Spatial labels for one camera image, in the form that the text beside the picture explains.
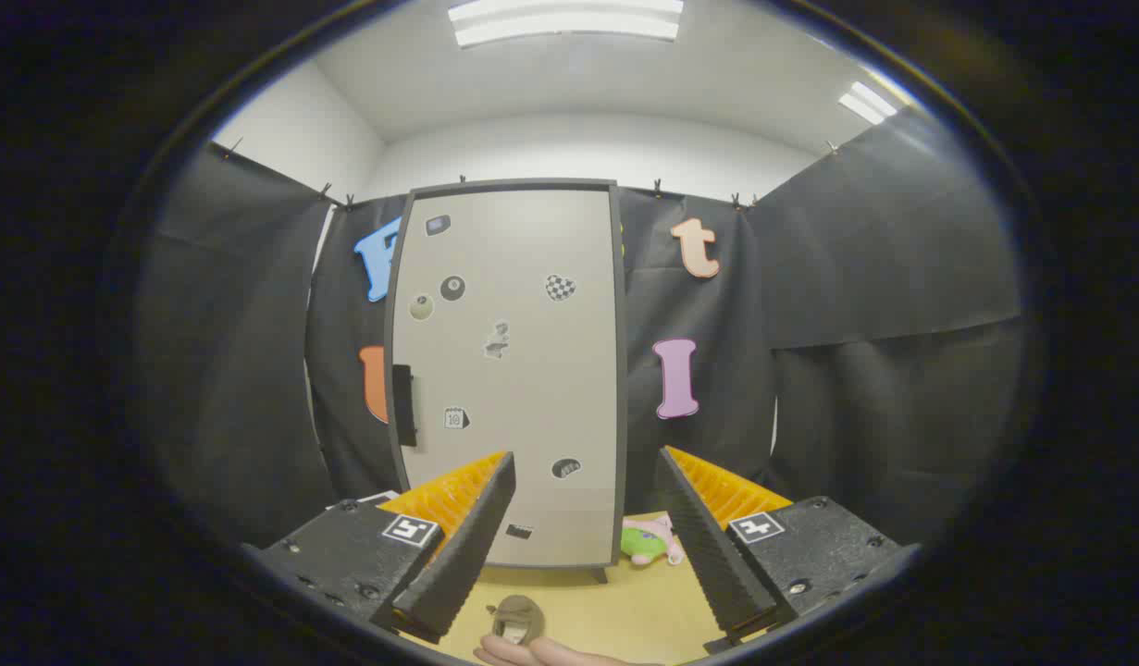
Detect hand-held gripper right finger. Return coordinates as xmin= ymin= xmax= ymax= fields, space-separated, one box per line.
xmin=655 ymin=445 xmax=922 ymax=653

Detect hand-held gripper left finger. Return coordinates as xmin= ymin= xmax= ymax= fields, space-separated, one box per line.
xmin=241 ymin=450 xmax=517 ymax=646

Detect brown fluffy shoe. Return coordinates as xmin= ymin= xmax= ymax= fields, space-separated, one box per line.
xmin=488 ymin=595 xmax=546 ymax=647

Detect black door handle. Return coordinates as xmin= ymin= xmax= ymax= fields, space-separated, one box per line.
xmin=392 ymin=364 xmax=417 ymax=449

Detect grey shoe cabinet door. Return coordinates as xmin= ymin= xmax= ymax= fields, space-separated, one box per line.
xmin=390 ymin=188 xmax=618 ymax=568

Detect grey shoe cabinet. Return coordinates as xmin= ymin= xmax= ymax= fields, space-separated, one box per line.
xmin=384 ymin=179 xmax=628 ymax=584

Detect green and pink plush toy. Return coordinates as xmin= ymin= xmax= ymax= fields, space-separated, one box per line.
xmin=622 ymin=515 xmax=685 ymax=567

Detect white book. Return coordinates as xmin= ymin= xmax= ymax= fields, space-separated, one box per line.
xmin=327 ymin=490 xmax=402 ymax=512

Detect black backdrop cloth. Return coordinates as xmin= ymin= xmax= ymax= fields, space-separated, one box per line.
xmin=139 ymin=106 xmax=1028 ymax=556

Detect small ceiling light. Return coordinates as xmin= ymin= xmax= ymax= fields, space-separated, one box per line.
xmin=837 ymin=81 xmax=900 ymax=126

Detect long ceiling light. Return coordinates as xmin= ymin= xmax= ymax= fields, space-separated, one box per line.
xmin=447 ymin=0 xmax=686 ymax=49

